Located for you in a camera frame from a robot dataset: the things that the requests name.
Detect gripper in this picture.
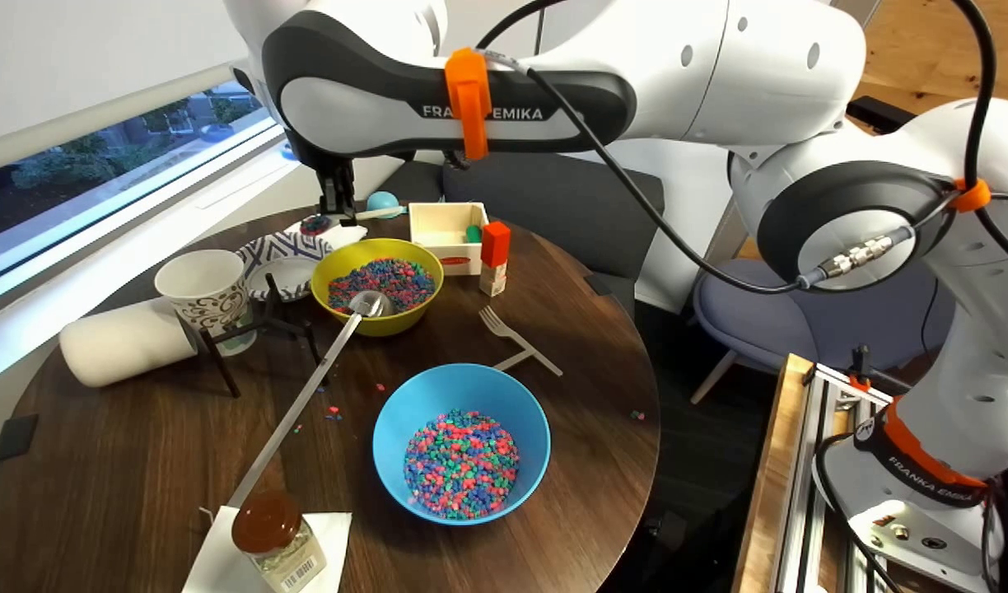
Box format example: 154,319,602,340
285,124,358,218

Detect small light blue spoon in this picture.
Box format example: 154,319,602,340
338,190,408,223

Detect yellow bowl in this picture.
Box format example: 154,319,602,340
310,238,446,338

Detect blue patterned white plate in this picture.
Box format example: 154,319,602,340
234,230,335,303

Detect coloured beads in yellow bowl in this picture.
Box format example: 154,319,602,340
328,258,436,315

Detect long silver spoon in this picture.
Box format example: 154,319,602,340
223,290,386,512

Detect blue bowl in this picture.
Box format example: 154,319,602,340
372,363,553,527

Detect coloured beads in blue bowl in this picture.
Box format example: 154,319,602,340
403,410,521,521

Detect white cloth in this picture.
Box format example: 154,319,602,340
285,217,370,250

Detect white wooden box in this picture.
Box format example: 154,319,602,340
407,201,492,278

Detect patterned white paper cup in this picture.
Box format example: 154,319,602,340
153,249,259,357

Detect dark grey sofa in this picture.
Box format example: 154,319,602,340
379,151,666,318

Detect clear plastic fork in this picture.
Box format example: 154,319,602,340
478,306,565,379

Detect window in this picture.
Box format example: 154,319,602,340
0,77,284,291

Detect white paper towel roll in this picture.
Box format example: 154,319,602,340
58,297,199,389

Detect glass jar with brown lid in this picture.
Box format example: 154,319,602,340
230,491,329,593

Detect white paper napkin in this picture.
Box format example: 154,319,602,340
181,505,354,593

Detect grey purple chair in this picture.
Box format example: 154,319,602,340
688,254,959,406

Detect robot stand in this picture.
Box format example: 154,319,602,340
730,353,1008,593

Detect black wire stand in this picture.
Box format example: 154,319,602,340
193,272,334,399

